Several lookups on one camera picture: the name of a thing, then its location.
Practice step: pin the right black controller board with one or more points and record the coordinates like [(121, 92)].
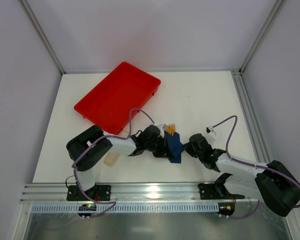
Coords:
[(226, 208)]

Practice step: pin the dark blue paper napkin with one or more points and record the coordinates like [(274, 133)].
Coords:
[(174, 147)]

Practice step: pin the aluminium front rail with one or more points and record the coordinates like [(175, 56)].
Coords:
[(126, 192)]

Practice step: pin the black controller board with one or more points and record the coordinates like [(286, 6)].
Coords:
[(86, 210), (226, 208)]

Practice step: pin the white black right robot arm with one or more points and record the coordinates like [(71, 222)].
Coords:
[(270, 183)]

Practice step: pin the aluminium rail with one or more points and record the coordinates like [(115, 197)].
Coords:
[(254, 130), (126, 192)]

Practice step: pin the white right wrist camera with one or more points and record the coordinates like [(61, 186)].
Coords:
[(210, 131)]

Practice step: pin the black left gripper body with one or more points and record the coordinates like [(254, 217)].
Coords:
[(162, 147)]

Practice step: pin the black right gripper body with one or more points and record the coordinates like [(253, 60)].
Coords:
[(192, 146)]

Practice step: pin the aluminium right corner post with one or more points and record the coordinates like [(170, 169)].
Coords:
[(265, 28)]

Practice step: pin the aluminium right side rail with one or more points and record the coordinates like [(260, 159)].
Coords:
[(254, 130)]

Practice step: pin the aluminium left corner post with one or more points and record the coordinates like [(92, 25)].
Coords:
[(41, 34)]

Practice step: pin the red plastic tray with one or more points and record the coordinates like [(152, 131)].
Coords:
[(109, 103)]

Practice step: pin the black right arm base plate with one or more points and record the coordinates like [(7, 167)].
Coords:
[(215, 191)]

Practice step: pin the orange plastic fork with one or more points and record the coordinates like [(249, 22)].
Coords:
[(171, 129)]

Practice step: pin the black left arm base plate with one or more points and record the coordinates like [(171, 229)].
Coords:
[(97, 193)]

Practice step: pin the white slotted cable duct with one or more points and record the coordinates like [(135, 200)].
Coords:
[(136, 208)]

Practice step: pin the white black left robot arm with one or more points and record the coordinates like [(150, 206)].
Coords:
[(89, 147)]

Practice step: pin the left black controller board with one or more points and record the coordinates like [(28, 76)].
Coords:
[(86, 210)]

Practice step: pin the aluminium corner post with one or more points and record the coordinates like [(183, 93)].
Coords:
[(41, 34), (265, 28)]

